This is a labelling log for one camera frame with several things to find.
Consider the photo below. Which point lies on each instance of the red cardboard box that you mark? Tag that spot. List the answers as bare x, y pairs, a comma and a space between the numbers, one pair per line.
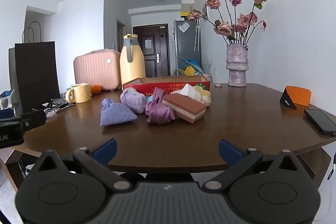
168, 87

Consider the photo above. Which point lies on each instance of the yellow box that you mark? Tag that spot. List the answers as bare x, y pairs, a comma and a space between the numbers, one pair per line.
185, 13

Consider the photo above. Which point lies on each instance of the pink ribbed suitcase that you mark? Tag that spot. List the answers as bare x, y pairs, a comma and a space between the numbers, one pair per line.
94, 69

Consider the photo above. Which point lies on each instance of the grey refrigerator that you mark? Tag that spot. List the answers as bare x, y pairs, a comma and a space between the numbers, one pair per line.
185, 50

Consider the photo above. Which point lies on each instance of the blue-purple fabric pouch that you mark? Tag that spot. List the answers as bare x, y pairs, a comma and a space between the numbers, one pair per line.
115, 115

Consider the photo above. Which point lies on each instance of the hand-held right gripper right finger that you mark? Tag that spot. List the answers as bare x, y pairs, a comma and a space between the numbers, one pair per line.
231, 151

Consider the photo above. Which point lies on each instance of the black paper bag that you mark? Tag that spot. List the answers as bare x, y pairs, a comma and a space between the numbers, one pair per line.
34, 74

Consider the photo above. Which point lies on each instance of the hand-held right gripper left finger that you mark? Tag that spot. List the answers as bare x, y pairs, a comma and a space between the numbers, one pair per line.
105, 151

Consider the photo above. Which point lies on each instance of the yellow and blue plastic toy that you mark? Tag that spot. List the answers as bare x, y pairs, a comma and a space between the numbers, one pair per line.
189, 70

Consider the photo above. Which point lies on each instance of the yellow plush toy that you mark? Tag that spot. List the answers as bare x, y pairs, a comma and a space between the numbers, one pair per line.
206, 98

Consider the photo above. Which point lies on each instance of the clear plastic sleeve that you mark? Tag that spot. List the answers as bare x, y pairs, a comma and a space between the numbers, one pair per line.
183, 26

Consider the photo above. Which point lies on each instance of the white paper notice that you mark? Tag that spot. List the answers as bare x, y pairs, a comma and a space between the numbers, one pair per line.
148, 43

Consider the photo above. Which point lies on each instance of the pile of wrappers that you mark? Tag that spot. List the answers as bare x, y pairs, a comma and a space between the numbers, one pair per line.
56, 106

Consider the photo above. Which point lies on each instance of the brown layered sponge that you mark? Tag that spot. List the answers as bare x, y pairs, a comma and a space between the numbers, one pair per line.
183, 106

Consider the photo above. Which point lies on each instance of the bunch of dried pink roses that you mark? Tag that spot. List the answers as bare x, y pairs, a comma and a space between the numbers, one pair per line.
244, 19

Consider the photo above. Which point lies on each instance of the lilac ceramic vase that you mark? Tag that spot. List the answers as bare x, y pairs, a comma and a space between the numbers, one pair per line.
237, 66

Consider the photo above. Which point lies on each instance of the orange and black card holder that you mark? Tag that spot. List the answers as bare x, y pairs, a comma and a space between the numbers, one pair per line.
298, 95

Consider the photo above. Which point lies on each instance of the yellow thermos jug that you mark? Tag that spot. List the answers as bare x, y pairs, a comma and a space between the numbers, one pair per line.
134, 66

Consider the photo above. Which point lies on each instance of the yellow mug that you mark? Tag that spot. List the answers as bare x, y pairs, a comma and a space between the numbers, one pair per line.
80, 94

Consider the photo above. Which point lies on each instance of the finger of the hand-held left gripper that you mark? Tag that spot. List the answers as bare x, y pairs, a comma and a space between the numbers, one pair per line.
34, 118

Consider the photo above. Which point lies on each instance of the purple satin bundle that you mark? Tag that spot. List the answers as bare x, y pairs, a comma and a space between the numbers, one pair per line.
158, 111

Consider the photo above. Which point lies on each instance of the black smartphone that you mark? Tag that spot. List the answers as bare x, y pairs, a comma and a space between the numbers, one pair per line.
319, 120

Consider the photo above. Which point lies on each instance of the dark brown door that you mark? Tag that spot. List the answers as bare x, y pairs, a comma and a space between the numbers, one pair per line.
157, 43

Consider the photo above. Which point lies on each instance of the lavender fabric pouch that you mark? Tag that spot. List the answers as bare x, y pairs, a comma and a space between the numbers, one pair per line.
132, 103

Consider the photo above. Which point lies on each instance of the orange tangerine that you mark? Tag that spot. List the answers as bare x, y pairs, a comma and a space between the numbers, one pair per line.
96, 89

